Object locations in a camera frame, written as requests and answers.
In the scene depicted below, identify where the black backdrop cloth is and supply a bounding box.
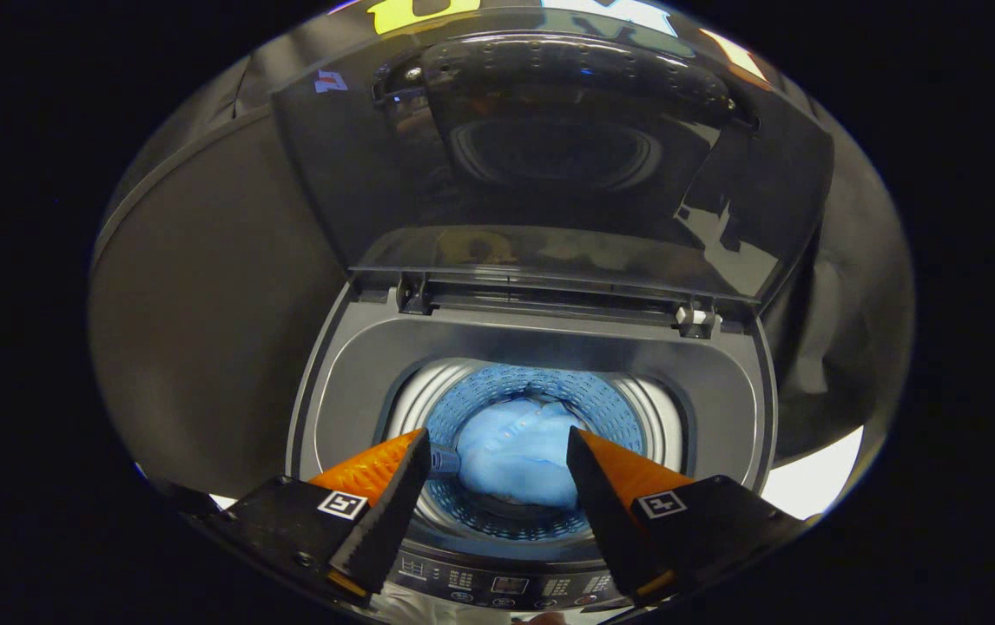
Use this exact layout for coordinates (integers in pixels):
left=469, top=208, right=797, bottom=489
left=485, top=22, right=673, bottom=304
left=98, top=0, right=915, bottom=465

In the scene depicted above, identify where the dark glass washing machine lid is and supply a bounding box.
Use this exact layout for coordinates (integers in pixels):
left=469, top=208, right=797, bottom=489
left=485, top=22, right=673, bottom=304
left=270, top=30, right=836, bottom=307

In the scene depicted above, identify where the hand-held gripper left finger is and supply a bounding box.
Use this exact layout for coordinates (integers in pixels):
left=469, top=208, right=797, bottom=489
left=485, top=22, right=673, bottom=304
left=202, top=427, right=434, bottom=602

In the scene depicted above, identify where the dark grey washing machine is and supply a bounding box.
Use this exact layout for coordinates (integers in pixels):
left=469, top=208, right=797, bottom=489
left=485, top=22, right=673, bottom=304
left=285, top=269, right=779, bottom=614

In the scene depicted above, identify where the white floor sheet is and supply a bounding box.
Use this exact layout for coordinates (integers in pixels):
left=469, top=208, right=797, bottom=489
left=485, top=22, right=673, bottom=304
left=761, top=424, right=865, bottom=521

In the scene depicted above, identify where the light blue polo shirt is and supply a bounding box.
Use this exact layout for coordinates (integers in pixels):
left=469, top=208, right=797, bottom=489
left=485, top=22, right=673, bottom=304
left=428, top=399, right=587, bottom=511

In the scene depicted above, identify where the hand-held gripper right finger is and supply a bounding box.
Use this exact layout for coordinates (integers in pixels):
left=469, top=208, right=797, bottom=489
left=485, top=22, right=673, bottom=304
left=566, top=425, right=811, bottom=602

